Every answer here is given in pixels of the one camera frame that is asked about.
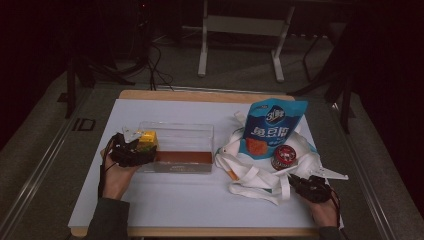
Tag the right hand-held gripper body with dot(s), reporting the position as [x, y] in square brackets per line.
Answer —
[315, 190]

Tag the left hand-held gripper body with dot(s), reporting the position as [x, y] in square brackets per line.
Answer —
[128, 155]

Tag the yellow juice carton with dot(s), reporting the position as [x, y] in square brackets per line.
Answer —
[149, 138]

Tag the brown carton box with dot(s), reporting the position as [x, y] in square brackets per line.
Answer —
[185, 157]

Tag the white canvas tote bag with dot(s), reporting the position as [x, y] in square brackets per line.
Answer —
[256, 181]

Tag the clear plastic container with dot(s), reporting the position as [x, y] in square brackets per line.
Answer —
[186, 136]

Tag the person's right hand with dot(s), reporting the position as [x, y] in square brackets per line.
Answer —
[325, 212]

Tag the person's left hand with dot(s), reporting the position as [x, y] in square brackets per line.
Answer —
[116, 180]

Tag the red round tin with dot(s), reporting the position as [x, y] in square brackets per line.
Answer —
[284, 156]

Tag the blue snack pouch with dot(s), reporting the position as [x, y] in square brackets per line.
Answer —
[273, 123]

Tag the black metal stand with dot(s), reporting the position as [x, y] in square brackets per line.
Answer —
[71, 86]

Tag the metal floor rail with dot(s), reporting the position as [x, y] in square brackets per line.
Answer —
[41, 166]
[378, 200]

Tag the dark chair frame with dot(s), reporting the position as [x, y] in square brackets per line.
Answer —
[346, 100]

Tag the white metal stand frame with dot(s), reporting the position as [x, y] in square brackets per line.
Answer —
[246, 25]

